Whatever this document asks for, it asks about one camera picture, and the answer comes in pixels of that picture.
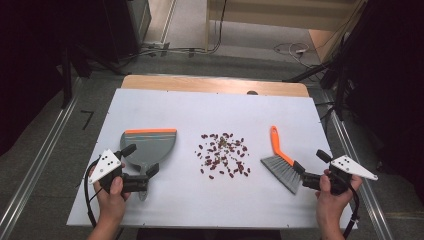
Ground white floor cable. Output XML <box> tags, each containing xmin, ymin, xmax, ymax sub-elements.
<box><xmin>273</xmin><ymin>41</ymin><xmax>322</xmax><ymax>69</ymax></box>

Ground bundle of floor cables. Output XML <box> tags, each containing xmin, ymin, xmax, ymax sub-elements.
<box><xmin>118</xmin><ymin>0</ymin><xmax>229</xmax><ymax>66</ymax></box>

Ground wooden table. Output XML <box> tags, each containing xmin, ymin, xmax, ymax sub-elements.
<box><xmin>120</xmin><ymin>74</ymin><xmax>310</xmax><ymax>98</ymax></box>

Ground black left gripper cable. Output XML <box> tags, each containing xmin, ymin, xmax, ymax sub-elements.
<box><xmin>83</xmin><ymin>158</ymin><xmax>103</xmax><ymax>228</ymax></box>

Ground grey brush with orange handle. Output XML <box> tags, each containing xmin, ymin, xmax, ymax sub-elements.
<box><xmin>260</xmin><ymin>125</ymin><xmax>306</xmax><ymax>195</ymax></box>

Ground person's left hand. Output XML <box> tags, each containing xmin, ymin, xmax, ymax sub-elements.
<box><xmin>89</xmin><ymin>163</ymin><xmax>132</xmax><ymax>221</ymax></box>

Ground red beans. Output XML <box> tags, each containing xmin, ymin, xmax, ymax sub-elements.
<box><xmin>194</xmin><ymin>132</ymin><xmax>252</xmax><ymax>180</ymax></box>

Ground grey dustpan with orange edge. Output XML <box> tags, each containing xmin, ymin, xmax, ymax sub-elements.
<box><xmin>119</xmin><ymin>128</ymin><xmax>178</xmax><ymax>202</ymax></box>

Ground metal floor rail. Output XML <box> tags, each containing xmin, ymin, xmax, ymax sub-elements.
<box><xmin>0</xmin><ymin>78</ymin><xmax>83</xmax><ymax>240</ymax></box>
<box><xmin>319</xmin><ymin>89</ymin><xmax>395</xmax><ymax>240</ymax></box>

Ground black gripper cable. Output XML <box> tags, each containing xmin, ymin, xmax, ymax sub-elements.
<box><xmin>83</xmin><ymin>158</ymin><xmax>103</xmax><ymax>228</ymax></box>
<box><xmin>342</xmin><ymin>184</ymin><xmax>362</xmax><ymax>240</ymax></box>

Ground black metal stand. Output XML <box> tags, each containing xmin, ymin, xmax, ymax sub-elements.
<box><xmin>60</xmin><ymin>46</ymin><xmax>75</xmax><ymax>110</ymax></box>

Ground black tripod stand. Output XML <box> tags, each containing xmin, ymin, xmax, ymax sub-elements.
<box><xmin>282</xmin><ymin>33</ymin><xmax>354</xmax><ymax>121</ymax></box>

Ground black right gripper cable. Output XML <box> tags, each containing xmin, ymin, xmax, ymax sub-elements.
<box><xmin>342</xmin><ymin>184</ymin><xmax>362</xmax><ymax>240</ymax></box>

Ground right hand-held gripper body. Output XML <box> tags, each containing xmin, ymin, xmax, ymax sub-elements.
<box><xmin>301</xmin><ymin>154</ymin><xmax>379</xmax><ymax>197</ymax></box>

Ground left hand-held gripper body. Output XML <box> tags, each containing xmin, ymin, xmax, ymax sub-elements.
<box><xmin>88</xmin><ymin>148</ymin><xmax>150</xmax><ymax>194</ymax></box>

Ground person's right hand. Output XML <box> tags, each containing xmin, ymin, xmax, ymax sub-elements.
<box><xmin>314</xmin><ymin>168</ymin><xmax>363</xmax><ymax>231</ymax></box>

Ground dark cabinet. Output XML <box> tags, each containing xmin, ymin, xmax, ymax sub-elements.
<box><xmin>101</xmin><ymin>0</ymin><xmax>153</xmax><ymax>64</ymax></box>

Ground light wooden furniture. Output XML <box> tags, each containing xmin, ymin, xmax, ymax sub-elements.
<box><xmin>204</xmin><ymin>0</ymin><xmax>368</xmax><ymax>64</ymax></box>

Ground white table board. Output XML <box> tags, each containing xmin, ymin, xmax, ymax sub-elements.
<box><xmin>66</xmin><ymin>88</ymin><xmax>358</xmax><ymax>230</ymax></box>

